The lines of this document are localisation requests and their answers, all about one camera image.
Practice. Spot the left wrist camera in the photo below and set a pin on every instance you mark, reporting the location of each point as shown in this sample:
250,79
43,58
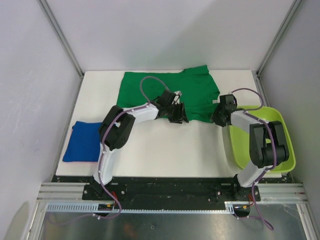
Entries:
178,93

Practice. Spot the corner aluminium post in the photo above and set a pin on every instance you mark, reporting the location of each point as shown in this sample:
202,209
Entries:
45,7
280,34

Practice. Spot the green t shirt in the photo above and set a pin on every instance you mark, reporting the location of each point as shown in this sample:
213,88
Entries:
198,88

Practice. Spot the aluminium frame rail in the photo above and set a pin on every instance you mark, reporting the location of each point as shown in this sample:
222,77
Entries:
270,193

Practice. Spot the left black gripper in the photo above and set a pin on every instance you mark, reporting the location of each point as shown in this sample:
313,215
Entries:
180,116

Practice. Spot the folded blue t shirt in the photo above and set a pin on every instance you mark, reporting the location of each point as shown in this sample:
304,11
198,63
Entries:
84,143

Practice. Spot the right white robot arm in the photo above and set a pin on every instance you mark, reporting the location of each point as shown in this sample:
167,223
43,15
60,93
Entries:
267,144

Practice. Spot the right corner aluminium post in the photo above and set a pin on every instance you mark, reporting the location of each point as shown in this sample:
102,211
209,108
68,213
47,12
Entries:
280,34

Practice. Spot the left corner aluminium post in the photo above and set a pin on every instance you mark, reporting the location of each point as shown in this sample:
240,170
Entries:
45,7

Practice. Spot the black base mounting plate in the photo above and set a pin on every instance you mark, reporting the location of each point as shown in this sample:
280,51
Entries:
126,188

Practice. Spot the lime green plastic bin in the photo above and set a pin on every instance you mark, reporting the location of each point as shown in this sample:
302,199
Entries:
240,141

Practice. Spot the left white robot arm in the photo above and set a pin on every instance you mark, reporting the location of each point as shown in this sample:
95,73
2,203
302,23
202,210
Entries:
117,126

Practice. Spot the grey slotted cable duct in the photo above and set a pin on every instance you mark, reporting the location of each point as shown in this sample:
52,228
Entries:
227,207

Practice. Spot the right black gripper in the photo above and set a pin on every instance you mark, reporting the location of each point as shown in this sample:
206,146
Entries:
214,117

